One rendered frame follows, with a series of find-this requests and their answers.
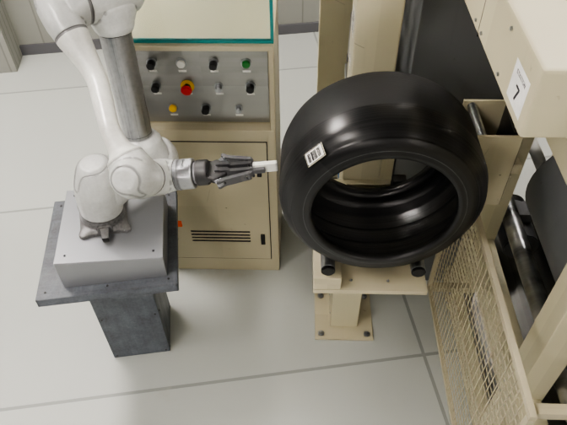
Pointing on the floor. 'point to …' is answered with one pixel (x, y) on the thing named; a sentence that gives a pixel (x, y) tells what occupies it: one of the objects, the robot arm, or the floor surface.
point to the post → (384, 50)
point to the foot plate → (323, 330)
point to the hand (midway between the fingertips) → (265, 166)
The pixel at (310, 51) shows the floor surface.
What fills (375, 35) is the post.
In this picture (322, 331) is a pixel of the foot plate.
